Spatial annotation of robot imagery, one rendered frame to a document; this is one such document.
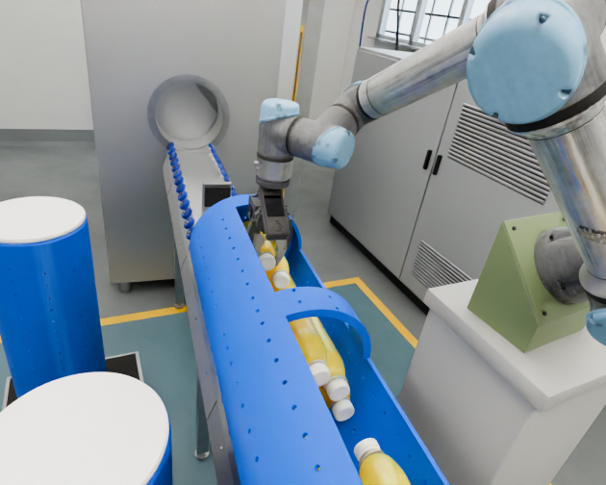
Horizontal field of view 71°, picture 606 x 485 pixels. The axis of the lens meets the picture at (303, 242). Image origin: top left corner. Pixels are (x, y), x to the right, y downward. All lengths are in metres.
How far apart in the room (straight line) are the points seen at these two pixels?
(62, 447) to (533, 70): 0.80
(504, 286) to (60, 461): 0.81
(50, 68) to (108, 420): 4.65
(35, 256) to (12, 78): 4.04
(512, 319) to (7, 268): 1.24
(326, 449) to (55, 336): 1.10
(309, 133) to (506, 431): 0.68
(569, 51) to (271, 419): 0.53
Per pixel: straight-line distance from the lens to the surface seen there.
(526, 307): 0.90
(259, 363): 0.66
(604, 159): 0.61
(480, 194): 2.47
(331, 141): 0.77
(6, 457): 0.82
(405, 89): 0.78
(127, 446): 0.78
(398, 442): 0.80
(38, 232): 1.35
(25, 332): 1.51
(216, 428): 0.99
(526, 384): 0.89
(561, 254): 0.91
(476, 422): 1.03
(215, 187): 1.52
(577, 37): 0.53
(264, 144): 0.85
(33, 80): 5.27
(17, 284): 1.40
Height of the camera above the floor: 1.67
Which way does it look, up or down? 29 degrees down
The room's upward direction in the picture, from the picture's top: 9 degrees clockwise
